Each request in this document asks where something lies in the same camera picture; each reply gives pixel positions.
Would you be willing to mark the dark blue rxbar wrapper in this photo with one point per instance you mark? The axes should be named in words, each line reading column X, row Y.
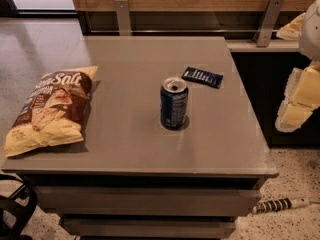
column 203, row 77

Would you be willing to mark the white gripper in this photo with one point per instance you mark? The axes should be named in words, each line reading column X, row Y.
column 311, row 34

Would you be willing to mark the black chair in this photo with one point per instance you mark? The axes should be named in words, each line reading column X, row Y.
column 16, row 210

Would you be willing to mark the brown sea salt chip bag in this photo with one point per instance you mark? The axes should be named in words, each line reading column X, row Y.
column 53, row 113

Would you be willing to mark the grey drawer cabinet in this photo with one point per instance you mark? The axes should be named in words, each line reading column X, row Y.
column 132, row 179

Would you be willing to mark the striped black white rod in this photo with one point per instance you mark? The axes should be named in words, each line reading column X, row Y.
column 280, row 205

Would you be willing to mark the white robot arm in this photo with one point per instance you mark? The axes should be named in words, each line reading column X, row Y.
column 305, row 28

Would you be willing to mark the left metal bracket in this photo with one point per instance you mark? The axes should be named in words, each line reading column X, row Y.
column 123, row 17

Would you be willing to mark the blue soda can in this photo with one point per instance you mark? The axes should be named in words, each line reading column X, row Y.
column 174, row 97

